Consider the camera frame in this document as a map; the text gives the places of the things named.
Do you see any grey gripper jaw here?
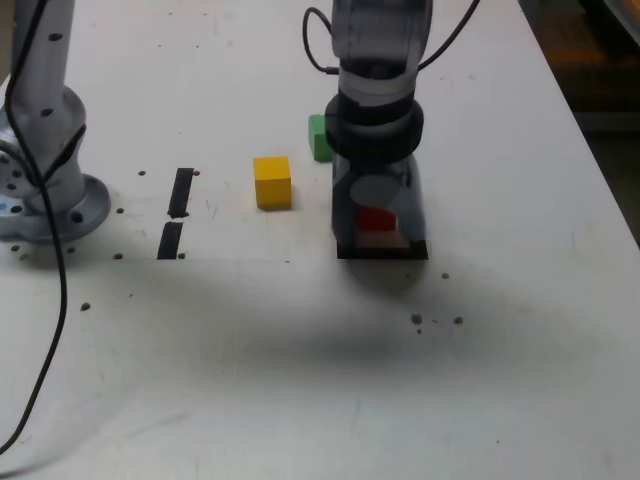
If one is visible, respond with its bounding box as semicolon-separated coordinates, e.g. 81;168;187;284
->
350;156;427;242
330;154;362;244

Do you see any red cube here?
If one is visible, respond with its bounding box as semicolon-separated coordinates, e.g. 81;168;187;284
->
356;206;399;234

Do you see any green cube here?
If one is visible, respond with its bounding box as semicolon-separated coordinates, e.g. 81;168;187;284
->
306;114;338;164

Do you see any yellow cube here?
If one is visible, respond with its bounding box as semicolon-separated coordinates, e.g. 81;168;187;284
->
252;155;293;211

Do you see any black tape strip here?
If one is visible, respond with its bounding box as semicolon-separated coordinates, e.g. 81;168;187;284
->
156;167;195;262

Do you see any brown wooden furniture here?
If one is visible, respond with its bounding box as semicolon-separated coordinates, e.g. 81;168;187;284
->
519;0;640;132

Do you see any long black cable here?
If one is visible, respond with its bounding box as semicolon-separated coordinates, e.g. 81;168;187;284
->
0;0;69;452

